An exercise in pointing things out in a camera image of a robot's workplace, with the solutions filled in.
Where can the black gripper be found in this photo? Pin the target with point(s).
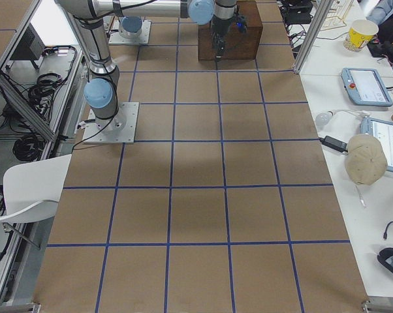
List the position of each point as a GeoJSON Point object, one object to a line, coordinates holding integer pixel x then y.
{"type": "Point", "coordinates": [220, 29]}

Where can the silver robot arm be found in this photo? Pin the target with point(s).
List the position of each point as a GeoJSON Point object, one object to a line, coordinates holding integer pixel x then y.
{"type": "Point", "coordinates": [89, 16]}
{"type": "Point", "coordinates": [130, 26]}

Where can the dark wooden drawer cabinet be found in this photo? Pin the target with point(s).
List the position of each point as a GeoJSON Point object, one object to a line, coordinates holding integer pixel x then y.
{"type": "Point", "coordinates": [239, 46]}

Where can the white light bulb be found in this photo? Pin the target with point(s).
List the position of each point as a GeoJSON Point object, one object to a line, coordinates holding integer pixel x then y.
{"type": "Point", "coordinates": [322, 119]}

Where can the yellow popcorn paper cup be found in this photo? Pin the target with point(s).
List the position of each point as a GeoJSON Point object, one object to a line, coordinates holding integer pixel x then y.
{"type": "Point", "coordinates": [359, 34]}

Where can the far blue teach pendant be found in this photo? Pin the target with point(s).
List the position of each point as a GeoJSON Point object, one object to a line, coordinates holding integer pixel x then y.
{"type": "Point", "coordinates": [365, 87]}

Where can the blue teach pendant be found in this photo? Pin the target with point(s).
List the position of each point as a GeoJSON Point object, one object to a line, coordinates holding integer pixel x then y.
{"type": "Point", "coordinates": [383, 131]}
{"type": "Point", "coordinates": [365, 87]}

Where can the black power adapter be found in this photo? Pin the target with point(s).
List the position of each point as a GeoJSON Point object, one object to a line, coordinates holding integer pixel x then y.
{"type": "Point", "coordinates": [334, 144]}

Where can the beige baseball cap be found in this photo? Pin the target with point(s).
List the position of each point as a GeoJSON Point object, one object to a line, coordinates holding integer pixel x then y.
{"type": "Point", "coordinates": [365, 162]}

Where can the near blue teach pendant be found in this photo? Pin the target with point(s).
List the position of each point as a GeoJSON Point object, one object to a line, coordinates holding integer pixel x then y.
{"type": "Point", "coordinates": [383, 131]}

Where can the white plastic chair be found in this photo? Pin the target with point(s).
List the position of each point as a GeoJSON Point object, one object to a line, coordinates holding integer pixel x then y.
{"type": "Point", "coordinates": [32, 190]}

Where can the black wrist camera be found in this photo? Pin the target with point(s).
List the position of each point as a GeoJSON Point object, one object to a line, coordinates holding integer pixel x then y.
{"type": "Point", "coordinates": [240, 20]}

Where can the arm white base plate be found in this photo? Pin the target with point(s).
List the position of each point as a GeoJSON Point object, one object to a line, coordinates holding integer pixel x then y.
{"type": "Point", "coordinates": [120, 130]}
{"type": "Point", "coordinates": [120, 37]}

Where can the aluminium frame post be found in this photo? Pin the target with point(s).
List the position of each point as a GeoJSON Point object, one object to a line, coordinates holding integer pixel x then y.
{"type": "Point", "coordinates": [314, 28]}

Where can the gold wire rack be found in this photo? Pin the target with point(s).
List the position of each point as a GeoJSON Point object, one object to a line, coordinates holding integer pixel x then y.
{"type": "Point", "coordinates": [337, 14]}

